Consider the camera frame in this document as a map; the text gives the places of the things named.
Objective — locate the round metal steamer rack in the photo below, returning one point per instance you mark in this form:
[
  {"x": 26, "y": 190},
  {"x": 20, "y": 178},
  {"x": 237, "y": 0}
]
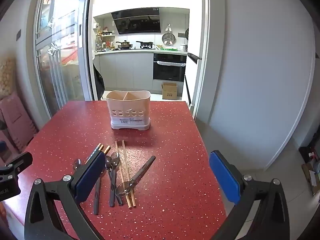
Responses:
[{"x": 168, "y": 39}]

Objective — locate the green board on counter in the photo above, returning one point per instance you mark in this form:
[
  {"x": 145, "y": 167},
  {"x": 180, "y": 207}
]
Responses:
[{"x": 170, "y": 48}]

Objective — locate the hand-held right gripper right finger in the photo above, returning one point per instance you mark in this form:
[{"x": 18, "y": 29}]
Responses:
[{"x": 223, "y": 177}]

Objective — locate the stack of pink stools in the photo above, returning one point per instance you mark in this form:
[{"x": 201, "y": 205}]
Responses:
[{"x": 15, "y": 125}]

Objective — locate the gas stove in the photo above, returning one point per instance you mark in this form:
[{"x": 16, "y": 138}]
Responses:
[{"x": 146, "y": 47}]

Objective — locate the spice rack with bottles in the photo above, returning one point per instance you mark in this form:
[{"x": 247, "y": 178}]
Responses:
[{"x": 105, "y": 40}]

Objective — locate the black hanging bag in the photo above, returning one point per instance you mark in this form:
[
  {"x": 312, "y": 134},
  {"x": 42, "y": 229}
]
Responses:
[{"x": 98, "y": 82}]

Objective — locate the steel spoon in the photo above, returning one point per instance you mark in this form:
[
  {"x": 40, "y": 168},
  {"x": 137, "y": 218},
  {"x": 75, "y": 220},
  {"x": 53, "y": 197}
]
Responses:
[{"x": 143, "y": 168}]

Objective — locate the small cardboard box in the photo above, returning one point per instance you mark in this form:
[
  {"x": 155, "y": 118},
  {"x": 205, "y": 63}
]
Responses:
[{"x": 169, "y": 92}]

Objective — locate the bag of yellow balls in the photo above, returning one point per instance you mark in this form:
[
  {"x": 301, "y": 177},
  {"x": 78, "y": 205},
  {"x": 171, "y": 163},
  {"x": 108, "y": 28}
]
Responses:
[{"x": 6, "y": 77}]

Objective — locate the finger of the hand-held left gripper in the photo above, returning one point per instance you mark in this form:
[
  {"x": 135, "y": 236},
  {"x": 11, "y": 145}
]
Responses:
[{"x": 21, "y": 161}]

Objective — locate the beige plastic utensil holder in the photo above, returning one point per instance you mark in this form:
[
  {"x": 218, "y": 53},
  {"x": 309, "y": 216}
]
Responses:
[{"x": 128, "y": 115}]

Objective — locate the sliding glass door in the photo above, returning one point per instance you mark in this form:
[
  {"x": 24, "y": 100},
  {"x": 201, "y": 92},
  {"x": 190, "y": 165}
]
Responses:
[{"x": 62, "y": 67}]

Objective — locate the black round trivet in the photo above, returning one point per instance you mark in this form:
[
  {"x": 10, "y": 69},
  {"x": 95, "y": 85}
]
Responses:
[{"x": 187, "y": 33}]

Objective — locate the black wok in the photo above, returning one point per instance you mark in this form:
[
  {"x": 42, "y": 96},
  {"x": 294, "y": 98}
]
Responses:
[{"x": 146, "y": 43}]

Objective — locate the black built-in oven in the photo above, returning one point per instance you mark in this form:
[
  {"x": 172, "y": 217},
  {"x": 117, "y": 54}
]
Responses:
[{"x": 170, "y": 72}]

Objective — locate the blue patterned chopstick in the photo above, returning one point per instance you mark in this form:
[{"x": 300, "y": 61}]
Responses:
[{"x": 96, "y": 150}]

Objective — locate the lidded frying pan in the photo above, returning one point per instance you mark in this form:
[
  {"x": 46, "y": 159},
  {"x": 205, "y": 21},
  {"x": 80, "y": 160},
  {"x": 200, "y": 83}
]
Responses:
[{"x": 125, "y": 45}]

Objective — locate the dark wall switch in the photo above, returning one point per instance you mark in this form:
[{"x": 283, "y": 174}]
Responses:
[{"x": 18, "y": 35}]

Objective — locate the black range hood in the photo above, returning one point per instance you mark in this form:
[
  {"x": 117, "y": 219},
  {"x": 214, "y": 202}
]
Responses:
[{"x": 136, "y": 22}]

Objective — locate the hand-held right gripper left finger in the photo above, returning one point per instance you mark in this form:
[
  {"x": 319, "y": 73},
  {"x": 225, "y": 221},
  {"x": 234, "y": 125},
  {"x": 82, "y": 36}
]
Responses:
[{"x": 91, "y": 177}]

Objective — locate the grey kitchen base cabinets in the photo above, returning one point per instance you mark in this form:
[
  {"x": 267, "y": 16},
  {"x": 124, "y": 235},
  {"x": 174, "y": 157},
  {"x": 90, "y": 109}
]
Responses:
[{"x": 125, "y": 70}]

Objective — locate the white refrigerator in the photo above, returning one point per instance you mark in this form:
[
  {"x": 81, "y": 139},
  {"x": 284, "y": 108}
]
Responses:
[{"x": 193, "y": 80}]

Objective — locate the flat cardboard box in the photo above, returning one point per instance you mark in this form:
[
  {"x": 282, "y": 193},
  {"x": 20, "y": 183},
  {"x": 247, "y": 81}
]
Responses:
[{"x": 310, "y": 177}]

